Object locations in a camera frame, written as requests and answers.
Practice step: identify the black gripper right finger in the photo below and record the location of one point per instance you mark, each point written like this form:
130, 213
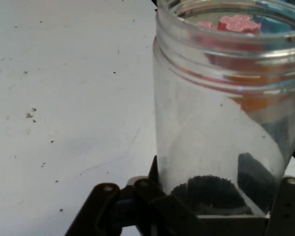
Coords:
290, 209

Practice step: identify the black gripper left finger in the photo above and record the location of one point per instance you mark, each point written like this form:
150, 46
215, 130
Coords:
162, 209

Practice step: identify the black seeds portion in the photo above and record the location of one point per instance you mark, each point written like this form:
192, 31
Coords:
206, 189

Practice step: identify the clear plastic jar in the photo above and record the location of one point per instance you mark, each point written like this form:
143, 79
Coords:
199, 123

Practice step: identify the orange foam mat tile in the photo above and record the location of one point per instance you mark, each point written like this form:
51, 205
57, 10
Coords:
255, 98

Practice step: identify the teal foam mat tile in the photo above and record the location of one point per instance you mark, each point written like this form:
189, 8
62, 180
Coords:
273, 24

